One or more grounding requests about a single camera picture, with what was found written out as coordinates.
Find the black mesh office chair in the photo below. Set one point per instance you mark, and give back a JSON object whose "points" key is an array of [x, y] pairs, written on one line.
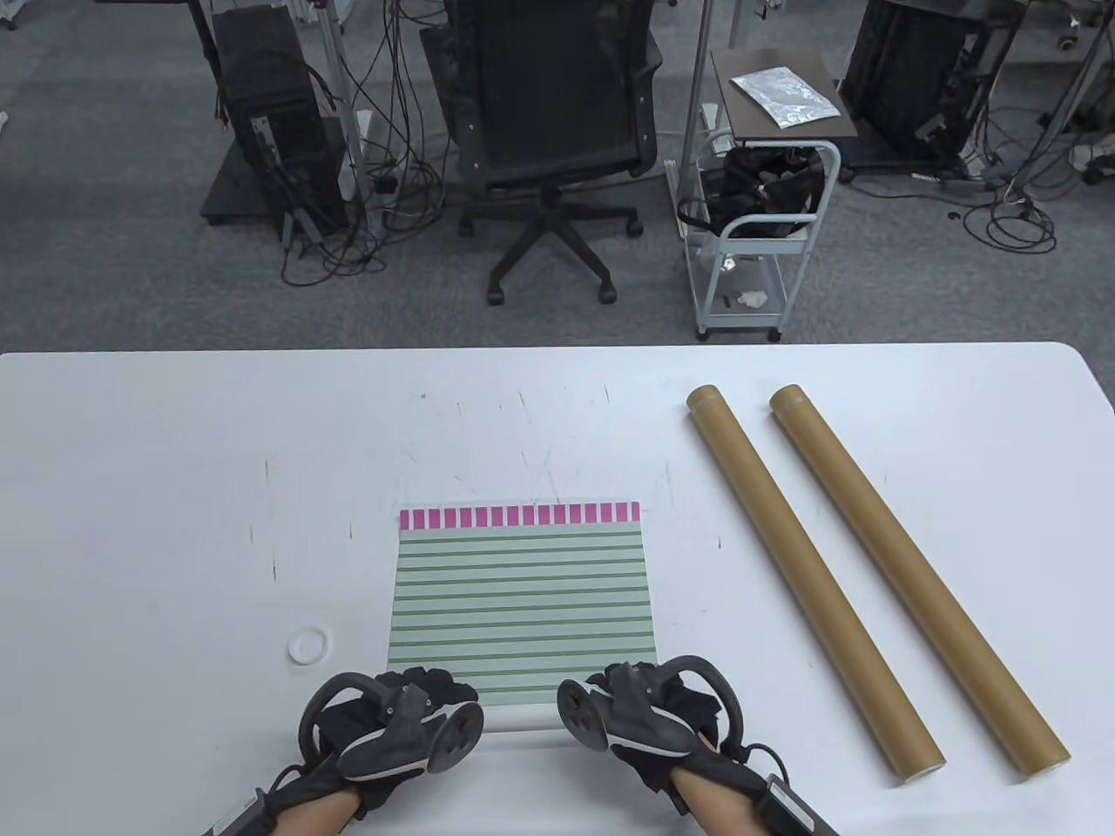
{"points": [[557, 96]]}

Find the person's right forearm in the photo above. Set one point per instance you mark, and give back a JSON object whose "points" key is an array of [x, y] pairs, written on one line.
{"points": [[719, 810]]}

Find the person's left hand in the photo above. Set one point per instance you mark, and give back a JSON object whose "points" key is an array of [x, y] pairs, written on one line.
{"points": [[348, 723]]}

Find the black bag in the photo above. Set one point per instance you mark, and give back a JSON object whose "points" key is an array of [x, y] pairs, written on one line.
{"points": [[766, 187]]}

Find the grey hand controller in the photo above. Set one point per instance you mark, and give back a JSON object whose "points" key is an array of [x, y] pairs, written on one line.
{"points": [[457, 736], [579, 718]]}

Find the black computer tower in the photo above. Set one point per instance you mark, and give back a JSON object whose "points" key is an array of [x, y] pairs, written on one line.
{"points": [[261, 96]]}

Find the crumpled white paper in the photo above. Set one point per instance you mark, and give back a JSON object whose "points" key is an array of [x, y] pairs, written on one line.
{"points": [[752, 300]]}

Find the grey right hand controller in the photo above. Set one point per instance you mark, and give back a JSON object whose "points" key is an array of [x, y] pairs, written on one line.
{"points": [[579, 718]]}

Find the silver plastic bag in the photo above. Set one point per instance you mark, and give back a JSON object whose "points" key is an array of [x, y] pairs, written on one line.
{"points": [[784, 96]]}

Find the person's right hand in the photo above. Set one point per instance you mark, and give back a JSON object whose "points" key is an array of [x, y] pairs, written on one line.
{"points": [[697, 710]]}

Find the brown side table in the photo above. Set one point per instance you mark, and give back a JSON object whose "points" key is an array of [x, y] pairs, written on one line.
{"points": [[758, 117]]}

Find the white wheeled utility cart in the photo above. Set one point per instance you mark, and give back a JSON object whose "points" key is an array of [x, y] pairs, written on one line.
{"points": [[749, 261]]}

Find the brown cardboard mailing tube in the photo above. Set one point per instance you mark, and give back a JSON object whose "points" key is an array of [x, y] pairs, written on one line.
{"points": [[801, 566], [906, 566]]}

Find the green striped mouse pad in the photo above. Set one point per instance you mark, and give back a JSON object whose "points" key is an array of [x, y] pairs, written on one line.
{"points": [[523, 601]]}

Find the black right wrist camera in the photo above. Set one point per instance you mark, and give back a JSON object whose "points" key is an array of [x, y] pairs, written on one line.
{"points": [[797, 814]]}

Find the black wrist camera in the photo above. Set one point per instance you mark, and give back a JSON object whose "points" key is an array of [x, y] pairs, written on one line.
{"points": [[239, 814], [797, 814]]}

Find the white plastic tube cap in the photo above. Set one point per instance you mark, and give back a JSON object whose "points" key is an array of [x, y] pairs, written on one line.
{"points": [[293, 649]]}

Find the black equipment rack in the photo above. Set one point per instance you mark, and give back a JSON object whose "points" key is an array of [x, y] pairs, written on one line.
{"points": [[923, 78]]}

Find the person's left forearm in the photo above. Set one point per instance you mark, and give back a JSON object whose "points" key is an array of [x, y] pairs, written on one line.
{"points": [[318, 814]]}

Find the grey left hand controller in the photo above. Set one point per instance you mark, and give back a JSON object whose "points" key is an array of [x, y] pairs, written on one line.
{"points": [[457, 736]]}

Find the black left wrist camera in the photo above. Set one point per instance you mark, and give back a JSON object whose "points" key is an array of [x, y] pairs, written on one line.
{"points": [[239, 814]]}

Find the metal pole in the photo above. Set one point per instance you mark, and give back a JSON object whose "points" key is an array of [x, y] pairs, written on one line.
{"points": [[697, 87]]}

